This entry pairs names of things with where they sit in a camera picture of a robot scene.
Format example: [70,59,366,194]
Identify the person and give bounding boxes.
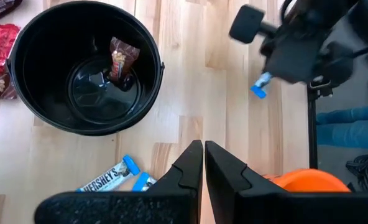
[316,99,368,153]

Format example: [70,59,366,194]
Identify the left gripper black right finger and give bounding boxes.
[205,140,368,224]

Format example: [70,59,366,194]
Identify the black plastic bucket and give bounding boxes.
[6,0,165,137]

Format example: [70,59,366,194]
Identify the person's patterned shoe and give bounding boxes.
[345,154,368,191]

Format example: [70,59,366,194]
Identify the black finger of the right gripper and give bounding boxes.
[228,4,280,44]
[323,43,356,86]

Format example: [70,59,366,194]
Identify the orange plastic bucket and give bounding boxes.
[263,168,352,193]

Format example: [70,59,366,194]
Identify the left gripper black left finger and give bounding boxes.
[34,139,204,224]

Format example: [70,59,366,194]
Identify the black aluminium table frame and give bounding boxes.
[306,79,333,170]

